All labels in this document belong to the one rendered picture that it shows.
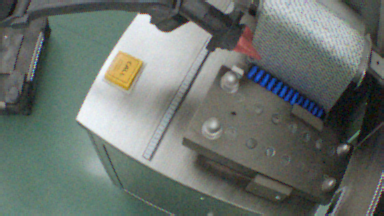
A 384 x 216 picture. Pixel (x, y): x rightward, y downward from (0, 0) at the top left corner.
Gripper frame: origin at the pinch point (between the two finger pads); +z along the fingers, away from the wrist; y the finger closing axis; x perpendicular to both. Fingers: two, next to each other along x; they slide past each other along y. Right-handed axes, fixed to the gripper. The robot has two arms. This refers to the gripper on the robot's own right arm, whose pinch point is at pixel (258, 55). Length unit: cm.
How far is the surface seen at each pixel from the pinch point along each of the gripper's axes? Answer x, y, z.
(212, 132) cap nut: -1.8, 17.7, -0.8
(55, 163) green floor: -122, 34, -2
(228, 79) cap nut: -1.7, 7.8, -2.7
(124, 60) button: -25.2, 8.3, -16.1
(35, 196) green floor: -124, 58, -6
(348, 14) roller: 22.4, -17.7, 7.8
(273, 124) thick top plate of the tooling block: 0.4, 10.0, 9.6
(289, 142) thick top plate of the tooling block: 2.9, 11.7, 14.3
